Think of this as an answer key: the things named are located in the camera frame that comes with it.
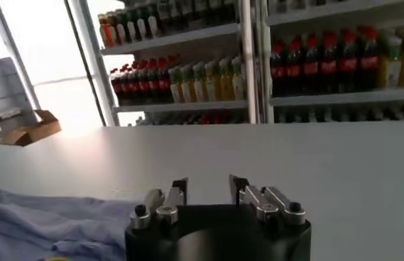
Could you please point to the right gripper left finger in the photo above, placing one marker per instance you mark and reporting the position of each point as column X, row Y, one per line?
column 168, row 209

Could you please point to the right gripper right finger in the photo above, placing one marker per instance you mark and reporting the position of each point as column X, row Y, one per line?
column 265, row 204

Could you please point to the purple printed t-shirt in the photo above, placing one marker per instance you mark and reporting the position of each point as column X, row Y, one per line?
column 27, row 220

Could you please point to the metal beverage shelf rack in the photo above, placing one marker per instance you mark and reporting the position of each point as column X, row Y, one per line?
column 180, row 106
column 347, row 97

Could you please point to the red cap cola bottle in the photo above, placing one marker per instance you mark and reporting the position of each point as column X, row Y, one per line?
column 278, row 72
column 329, row 67
column 348, row 65
column 294, row 71
column 154, row 85
column 134, row 86
column 116, row 87
column 164, row 84
column 369, row 64
column 311, row 69
column 125, row 87
column 144, row 86

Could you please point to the open cardboard box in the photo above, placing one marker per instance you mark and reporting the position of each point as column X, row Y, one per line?
column 35, row 133

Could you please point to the reddish tea bottle white label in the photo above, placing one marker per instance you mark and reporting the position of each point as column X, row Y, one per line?
column 105, row 35

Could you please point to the dark drink bottle black label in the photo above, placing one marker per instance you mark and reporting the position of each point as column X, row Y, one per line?
column 216, row 10
column 165, row 17
column 177, row 16
column 202, row 12
column 229, row 9
column 189, row 14

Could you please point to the dark slanted metal post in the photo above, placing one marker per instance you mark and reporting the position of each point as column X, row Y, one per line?
column 85, row 64

